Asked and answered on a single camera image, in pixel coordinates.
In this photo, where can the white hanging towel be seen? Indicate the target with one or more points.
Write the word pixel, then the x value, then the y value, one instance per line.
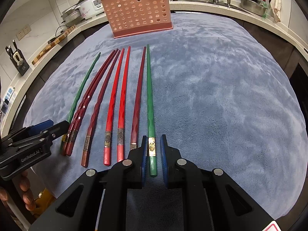
pixel 276 8

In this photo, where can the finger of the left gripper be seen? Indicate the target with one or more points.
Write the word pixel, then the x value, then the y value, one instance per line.
pixel 56 130

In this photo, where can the green dish soap bottle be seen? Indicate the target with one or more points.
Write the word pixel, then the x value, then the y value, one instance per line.
pixel 264 5

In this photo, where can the pink perforated utensil holder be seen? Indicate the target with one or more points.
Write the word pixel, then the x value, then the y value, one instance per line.
pixel 132 17

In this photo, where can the white rice cooker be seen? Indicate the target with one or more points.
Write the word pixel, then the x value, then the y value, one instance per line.
pixel 90 8

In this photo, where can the checkered wooden cutting board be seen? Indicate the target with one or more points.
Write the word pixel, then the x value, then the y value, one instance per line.
pixel 51 45

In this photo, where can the blue-grey fleece mat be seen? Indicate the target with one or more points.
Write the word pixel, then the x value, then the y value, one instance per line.
pixel 218 95

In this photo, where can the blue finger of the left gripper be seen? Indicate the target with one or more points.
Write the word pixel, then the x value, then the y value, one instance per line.
pixel 38 128

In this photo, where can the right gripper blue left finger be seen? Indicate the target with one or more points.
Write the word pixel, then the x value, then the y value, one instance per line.
pixel 144 147

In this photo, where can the stainless steel mixing bowl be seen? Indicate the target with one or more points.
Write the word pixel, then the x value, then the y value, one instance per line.
pixel 253 7

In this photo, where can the dark red chopstick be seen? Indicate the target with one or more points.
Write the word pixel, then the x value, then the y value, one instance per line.
pixel 97 77
pixel 137 105
pixel 93 120
pixel 74 133

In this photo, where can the wall power socket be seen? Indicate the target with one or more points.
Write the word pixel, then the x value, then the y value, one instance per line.
pixel 20 34

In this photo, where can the black knife block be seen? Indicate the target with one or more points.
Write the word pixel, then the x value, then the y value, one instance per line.
pixel 17 58

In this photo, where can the stainless steamer pot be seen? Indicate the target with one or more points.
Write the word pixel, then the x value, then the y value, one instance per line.
pixel 71 16

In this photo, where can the stainless steel sink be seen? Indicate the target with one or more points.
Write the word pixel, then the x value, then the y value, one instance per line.
pixel 228 4

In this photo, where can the bright red chopstick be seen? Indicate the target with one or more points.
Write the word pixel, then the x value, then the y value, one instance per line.
pixel 110 116
pixel 121 121

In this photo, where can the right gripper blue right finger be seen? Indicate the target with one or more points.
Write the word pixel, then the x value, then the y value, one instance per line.
pixel 163 148

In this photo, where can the person left hand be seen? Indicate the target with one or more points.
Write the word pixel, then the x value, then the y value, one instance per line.
pixel 24 184

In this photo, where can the green chopstick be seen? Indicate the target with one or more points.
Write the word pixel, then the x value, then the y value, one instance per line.
pixel 76 99
pixel 151 122

